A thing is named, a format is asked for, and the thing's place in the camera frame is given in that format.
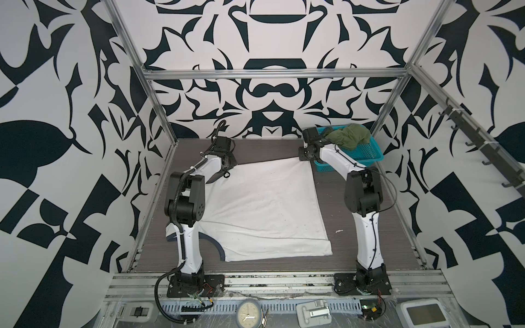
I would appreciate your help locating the round analog clock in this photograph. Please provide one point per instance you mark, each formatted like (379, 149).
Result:
(249, 314)

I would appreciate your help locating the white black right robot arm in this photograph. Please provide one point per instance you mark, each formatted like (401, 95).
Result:
(363, 197)

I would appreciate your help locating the black wall hook rail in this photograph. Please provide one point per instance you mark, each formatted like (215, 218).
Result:
(479, 139)

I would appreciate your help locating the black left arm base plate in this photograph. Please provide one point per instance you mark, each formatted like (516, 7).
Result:
(184, 285)

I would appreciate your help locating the white plastic latch device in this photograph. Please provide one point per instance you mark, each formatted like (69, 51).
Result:
(313, 314)

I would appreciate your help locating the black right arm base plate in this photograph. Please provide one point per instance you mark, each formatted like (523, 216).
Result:
(362, 283)

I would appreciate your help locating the teal plastic basket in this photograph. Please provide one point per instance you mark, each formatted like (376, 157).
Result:
(365, 154)

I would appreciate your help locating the grey switch box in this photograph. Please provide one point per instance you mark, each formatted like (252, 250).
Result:
(138, 312)

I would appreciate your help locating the white digital display device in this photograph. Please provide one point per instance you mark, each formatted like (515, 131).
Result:
(428, 313)

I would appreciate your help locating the aluminium cage frame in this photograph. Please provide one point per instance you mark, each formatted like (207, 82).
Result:
(270, 69)

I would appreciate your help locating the green tank top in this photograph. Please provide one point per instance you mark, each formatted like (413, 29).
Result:
(350, 136)

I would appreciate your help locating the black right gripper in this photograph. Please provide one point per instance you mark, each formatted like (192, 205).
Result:
(302, 156)

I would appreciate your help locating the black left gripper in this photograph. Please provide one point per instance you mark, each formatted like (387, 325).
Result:
(234, 161)

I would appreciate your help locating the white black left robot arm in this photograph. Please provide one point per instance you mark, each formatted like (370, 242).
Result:
(185, 206)

